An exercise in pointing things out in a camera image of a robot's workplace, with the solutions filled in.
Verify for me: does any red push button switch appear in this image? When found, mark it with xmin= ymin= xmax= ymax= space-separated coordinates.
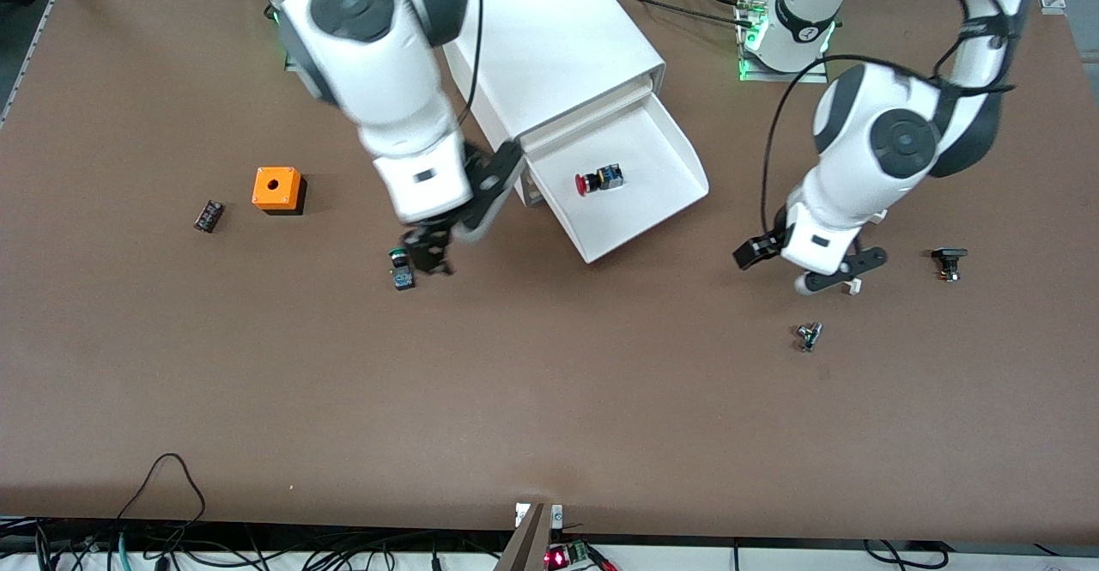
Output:
xmin=574 ymin=163 xmax=625 ymax=197

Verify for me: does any white drawer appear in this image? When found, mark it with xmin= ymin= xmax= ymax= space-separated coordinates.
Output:
xmin=515 ymin=77 xmax=711 ymax=264

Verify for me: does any white drawer cabinet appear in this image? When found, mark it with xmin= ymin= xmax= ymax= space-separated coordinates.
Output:
xmin=442 ymin=0 xmax=667 ymax=208

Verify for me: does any circuit board with red light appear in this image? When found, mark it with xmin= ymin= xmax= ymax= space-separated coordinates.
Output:
xmin=545 ymin=541 xmax=619 ymax=571

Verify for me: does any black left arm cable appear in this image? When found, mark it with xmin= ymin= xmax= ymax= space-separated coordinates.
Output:
xmin=760 ymin=0 xmax=1018 ymax=241

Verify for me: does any black push button switch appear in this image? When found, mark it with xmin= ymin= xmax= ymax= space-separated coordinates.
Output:
xmin=932 ymin=247 xmax=969 ymax=283

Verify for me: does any orange button enclosure box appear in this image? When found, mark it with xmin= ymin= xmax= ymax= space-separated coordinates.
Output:
xmin=252 ymin=167 xmax=307 ymax=216

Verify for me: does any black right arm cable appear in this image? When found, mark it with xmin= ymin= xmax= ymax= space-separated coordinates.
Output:
xmin=455 ymin=0 xmax=483 ymax=130

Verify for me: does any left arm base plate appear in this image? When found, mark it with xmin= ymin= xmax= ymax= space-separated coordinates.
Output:
xmin=737 ymin=0 xmax=829 ymax=84

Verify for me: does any black cable to arm base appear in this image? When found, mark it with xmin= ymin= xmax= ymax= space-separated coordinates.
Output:
xmin=605 ymin=0 xmax=756 ymax=22

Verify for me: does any black cable at table edge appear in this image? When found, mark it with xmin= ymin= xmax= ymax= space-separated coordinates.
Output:
xmin=863 ymin=540 xmax=950 ymax=571

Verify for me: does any wooden post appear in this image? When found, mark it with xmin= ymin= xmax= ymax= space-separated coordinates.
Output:
xmin=494 ymin=502 xmax=555 ymax=571

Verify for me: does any black looped cable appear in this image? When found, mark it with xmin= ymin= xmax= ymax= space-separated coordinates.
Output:
xmin=112 ymin=453 xmax=207 ymax=546

